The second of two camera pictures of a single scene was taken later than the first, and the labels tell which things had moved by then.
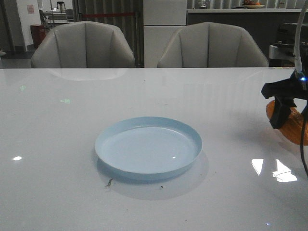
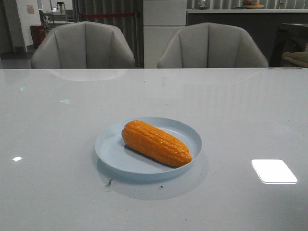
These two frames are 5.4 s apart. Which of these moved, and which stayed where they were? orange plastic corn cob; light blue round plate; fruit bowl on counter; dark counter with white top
Moved: orange plastic corn cob
Stayed: fruit bowl on counter; dark counter with white top; light blue round plate
